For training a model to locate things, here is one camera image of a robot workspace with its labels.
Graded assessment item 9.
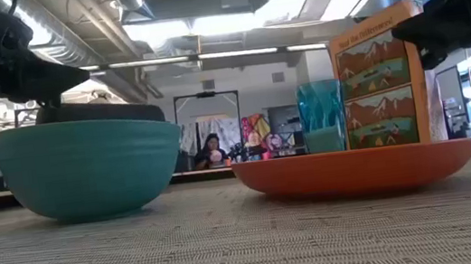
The orange cereal box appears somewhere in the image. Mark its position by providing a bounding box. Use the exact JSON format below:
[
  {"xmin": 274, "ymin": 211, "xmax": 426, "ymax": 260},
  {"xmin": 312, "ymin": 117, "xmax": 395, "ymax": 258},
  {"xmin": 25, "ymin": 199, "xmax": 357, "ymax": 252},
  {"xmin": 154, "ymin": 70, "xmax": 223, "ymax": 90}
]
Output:
[{"xmin": 323, "ymin": 0, "xmax": 447, "ymax": 155}]

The black rounded object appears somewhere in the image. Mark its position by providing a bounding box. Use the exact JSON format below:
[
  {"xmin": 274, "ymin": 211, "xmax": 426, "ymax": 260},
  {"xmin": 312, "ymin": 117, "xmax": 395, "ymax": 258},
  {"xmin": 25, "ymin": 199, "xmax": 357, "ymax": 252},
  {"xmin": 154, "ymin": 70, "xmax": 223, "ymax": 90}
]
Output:
[{"xmin": 33, "ymin": 89, "xmax": 166, "ymax": 139}]

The teal ceramic bowl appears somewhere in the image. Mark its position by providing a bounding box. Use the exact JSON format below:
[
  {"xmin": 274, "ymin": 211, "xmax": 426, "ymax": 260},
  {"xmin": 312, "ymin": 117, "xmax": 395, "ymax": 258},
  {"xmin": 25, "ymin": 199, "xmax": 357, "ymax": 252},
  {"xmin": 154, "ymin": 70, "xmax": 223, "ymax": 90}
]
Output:
[{"xmin": 0, "ymin": 106, "xmax": 192, "ymax": 232}]

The teal transparent tumbler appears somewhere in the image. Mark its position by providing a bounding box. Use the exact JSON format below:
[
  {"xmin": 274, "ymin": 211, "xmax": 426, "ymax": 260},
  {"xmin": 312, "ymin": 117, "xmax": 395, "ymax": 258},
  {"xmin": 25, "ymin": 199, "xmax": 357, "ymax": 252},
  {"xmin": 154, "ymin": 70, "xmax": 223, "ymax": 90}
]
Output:
[{"xmin": 294, "ymin": 77, "xmax": 351, "ymax": 156}]

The orange plate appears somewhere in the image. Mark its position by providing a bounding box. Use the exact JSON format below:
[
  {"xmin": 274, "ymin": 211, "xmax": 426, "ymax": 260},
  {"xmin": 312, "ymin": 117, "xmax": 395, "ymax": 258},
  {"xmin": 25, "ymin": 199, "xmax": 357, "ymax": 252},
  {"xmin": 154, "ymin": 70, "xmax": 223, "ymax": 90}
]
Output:
[{"xmin": 230, "ymin": 131, "xmax": 471, "ymax": 212}]

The long ceiling light strip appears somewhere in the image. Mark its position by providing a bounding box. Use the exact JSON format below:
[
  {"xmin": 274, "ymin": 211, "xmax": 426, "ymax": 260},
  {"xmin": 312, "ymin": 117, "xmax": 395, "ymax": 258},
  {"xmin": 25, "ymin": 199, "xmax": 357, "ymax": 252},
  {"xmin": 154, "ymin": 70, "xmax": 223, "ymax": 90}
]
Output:
[{"xmin": 80, "ymin": 33, "xmax": 328, "ymax": 81}]

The person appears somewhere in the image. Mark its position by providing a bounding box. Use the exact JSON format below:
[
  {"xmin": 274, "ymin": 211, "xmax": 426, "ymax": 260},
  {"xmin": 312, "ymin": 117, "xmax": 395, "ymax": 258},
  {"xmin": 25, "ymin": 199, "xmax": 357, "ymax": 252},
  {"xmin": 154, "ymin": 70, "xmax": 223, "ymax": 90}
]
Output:
[{"xmin": 190, "ymin": 131, "xmax": 231, "ymax": 171}]

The white hanging cloth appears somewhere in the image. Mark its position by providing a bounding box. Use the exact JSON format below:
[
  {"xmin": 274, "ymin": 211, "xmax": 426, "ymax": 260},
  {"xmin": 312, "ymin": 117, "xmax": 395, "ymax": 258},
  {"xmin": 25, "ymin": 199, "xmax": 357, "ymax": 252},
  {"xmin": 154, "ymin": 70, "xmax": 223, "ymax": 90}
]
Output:
[{"xmin": 177, "ymin": 113, "xmax": 244, "ymax": 159}]

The colourful patchwork item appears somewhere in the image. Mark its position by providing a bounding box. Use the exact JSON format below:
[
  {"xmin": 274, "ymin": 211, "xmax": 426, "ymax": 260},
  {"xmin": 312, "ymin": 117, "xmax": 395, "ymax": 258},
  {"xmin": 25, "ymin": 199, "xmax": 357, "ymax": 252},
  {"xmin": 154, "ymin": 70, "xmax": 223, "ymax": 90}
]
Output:
[{"xmin": 239, "ymin": 110, "xmax": 286, "ymax": 163}]

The grey woven placemat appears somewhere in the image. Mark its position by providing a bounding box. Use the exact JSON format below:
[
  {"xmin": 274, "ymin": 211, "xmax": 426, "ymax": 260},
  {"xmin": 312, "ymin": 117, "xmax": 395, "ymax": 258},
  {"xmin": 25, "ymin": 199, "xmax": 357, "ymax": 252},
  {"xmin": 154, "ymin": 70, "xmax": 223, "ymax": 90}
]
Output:
[{"xmin": 0, "ymin": 146, "xmax": 471, "ymax": 264}]

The silver ceiling duct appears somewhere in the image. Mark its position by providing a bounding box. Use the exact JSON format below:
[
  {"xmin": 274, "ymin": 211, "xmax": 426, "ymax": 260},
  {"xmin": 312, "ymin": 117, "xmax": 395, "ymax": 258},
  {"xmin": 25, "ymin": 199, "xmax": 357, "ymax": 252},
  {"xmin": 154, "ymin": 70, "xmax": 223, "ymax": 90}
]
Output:
[{"xmin": 0, "ymin": 0, "xmax": 111, "ymax": 78}]

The black metal frame rig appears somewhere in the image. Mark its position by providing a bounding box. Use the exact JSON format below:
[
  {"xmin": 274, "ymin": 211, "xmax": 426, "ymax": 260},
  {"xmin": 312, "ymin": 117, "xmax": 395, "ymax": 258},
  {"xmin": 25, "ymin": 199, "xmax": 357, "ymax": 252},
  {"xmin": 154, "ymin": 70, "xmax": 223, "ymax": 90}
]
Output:
[{"xmin": 172, "ymin": 87, "xmax": 247, "ymax": 158}]

